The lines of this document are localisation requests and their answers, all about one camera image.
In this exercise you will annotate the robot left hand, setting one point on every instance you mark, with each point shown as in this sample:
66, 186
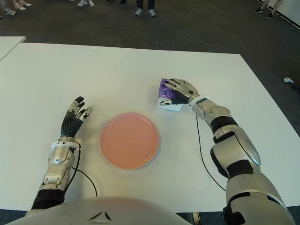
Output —
69, 125

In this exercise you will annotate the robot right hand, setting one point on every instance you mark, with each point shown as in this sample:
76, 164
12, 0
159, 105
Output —
186, 90

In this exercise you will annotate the purple tissue paper pack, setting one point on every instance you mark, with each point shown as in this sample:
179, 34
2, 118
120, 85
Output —
169, 95

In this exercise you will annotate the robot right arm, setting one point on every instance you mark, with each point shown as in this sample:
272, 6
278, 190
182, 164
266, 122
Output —
234, 145

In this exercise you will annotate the round pink plate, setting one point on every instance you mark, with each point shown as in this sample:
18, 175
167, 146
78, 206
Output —
130, 140

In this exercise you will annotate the man in blue polo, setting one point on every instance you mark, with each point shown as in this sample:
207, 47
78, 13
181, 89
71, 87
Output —
139, 11

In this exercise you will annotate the silver robot torso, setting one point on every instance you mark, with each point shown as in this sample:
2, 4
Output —
105, 211

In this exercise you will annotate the white side table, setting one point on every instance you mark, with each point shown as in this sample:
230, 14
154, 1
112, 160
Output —
9, 47

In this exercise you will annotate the white VR controller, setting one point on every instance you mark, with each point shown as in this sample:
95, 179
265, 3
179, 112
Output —
287, 80

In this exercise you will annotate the bare-legged person black shoes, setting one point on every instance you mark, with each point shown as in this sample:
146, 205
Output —
257, 10

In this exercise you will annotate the man in light blue shirt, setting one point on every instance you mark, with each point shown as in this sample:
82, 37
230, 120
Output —
84, 3

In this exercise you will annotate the woman in dark green dress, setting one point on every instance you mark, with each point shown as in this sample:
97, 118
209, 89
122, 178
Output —
22, 7

